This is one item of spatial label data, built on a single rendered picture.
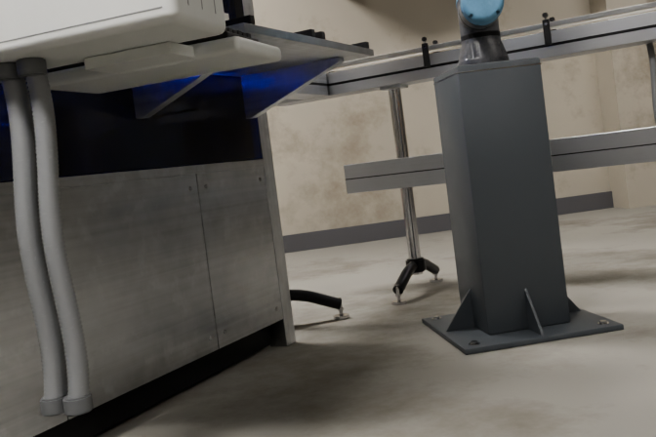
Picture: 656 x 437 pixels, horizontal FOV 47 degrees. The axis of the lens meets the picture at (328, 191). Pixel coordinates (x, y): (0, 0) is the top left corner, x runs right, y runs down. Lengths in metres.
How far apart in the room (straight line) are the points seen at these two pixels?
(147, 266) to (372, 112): 3.53
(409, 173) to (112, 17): 1.94
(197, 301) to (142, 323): 0.22
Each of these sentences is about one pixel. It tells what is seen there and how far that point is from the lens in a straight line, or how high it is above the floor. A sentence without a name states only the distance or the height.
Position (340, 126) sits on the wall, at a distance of 5.21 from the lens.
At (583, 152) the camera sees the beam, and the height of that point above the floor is 0.49.
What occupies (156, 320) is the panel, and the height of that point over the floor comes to 0.23.
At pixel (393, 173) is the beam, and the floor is 0.49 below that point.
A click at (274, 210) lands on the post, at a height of 0.44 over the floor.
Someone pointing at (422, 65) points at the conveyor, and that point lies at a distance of 2.96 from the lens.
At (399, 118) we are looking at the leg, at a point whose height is 0.71.
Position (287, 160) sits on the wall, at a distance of 5.16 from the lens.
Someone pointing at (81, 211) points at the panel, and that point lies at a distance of 1.76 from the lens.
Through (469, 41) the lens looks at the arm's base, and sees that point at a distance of 2.30.
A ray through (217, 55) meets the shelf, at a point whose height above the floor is 0.78.
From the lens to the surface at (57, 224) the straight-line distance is 1.37.
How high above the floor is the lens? 0.55
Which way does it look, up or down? 2 degrees down
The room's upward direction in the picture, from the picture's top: 7 degrees counter-clockwise
